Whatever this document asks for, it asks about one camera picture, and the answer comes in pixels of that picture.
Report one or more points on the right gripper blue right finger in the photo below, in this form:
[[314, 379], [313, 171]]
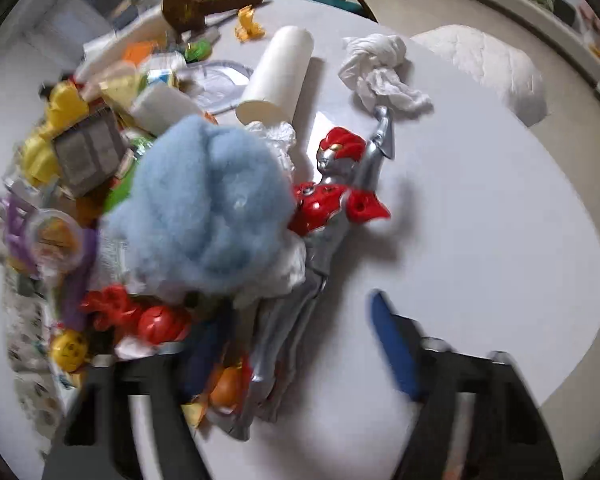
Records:
[[400, 338]]

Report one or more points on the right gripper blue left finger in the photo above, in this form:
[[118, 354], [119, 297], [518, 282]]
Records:
[[214, 364]]

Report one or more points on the white tissue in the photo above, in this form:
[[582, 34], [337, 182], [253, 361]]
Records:
[[370, 70]]

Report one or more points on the red silver ultraman figure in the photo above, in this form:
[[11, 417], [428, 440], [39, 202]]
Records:
[[326, 212]]

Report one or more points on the light blue plush toy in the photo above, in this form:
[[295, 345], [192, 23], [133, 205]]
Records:
[[208, 209]]

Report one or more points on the white cardboard tube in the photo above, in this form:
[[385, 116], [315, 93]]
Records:
[[275, 85]]

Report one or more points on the white floor cushion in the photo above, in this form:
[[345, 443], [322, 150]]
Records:
[[507, 71]]

